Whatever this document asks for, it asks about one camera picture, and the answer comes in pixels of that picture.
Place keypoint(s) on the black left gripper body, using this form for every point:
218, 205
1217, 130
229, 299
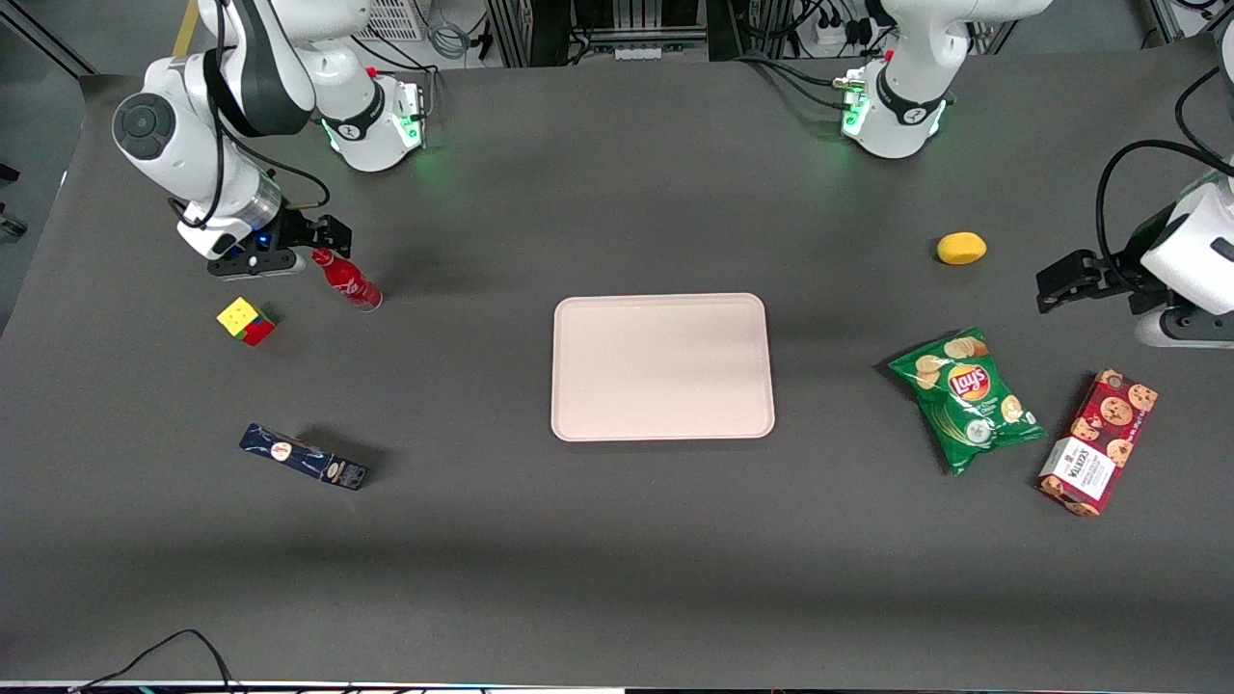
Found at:
1109, 273

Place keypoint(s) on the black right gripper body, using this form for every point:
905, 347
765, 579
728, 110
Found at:
292, 229

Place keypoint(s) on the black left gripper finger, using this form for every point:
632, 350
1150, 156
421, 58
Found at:
1060, 299
1070, 270

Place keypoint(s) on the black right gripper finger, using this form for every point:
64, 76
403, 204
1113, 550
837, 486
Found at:
331, 228
316, 245

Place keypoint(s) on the red coke bottle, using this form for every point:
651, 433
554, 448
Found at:
352, 280

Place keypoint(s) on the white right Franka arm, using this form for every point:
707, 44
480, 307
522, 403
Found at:
193, 106

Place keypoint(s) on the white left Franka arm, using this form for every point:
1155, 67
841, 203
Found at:
906, 96

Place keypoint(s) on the beige plastic tray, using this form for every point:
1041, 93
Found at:
662, 366

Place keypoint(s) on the multicoloured rubik's cube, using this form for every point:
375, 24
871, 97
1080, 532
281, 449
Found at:
245, 321

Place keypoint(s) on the yellow lemon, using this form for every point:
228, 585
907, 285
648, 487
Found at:
961, 248

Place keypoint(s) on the green Lay's chips bag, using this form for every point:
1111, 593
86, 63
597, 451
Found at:
967, 400

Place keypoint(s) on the red Walkers cookie box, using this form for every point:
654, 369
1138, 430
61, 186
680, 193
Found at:
1099, 443

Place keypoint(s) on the dark blue carton box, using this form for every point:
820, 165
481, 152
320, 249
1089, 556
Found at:
304, 457

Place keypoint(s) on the white perforated box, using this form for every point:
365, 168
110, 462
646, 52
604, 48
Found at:
393, 17

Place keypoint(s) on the black chair caster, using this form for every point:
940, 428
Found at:
8, 224

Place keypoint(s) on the white power strip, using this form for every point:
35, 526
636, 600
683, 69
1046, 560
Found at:
831, 31

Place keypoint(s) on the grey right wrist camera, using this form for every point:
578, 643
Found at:
260, 265

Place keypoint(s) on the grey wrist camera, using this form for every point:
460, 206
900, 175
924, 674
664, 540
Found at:
260, 265
1181, 330

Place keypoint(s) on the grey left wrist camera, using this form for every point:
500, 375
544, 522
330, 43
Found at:
1181, 330

